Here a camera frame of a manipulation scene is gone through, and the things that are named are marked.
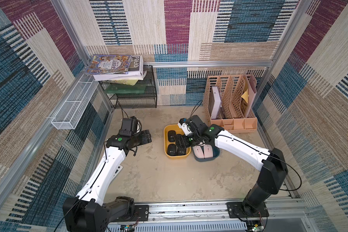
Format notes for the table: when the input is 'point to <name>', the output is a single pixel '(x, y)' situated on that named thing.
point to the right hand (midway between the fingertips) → (179, 141)
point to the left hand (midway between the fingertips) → (144, 136)
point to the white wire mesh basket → (66, 117)
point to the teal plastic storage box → (216, 153)
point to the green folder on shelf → (125, 89)
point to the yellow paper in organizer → (245, 95)
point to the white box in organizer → (218, 104)
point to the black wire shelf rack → (133, 94)
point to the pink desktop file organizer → (228, 101)
